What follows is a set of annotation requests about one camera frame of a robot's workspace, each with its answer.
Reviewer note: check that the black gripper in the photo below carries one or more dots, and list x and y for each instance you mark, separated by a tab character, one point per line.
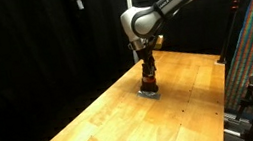
146	54

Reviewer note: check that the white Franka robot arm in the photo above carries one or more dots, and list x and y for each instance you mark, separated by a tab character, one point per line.
170	3

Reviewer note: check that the black slanted stand pole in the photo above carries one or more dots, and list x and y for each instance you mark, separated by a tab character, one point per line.
229	36

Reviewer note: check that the small white tag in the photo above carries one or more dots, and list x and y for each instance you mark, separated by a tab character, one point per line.
80	4

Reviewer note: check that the black curtain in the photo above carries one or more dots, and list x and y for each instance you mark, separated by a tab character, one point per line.
30	61

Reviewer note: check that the silver metal rail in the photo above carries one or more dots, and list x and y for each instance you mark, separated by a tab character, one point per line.
233	119

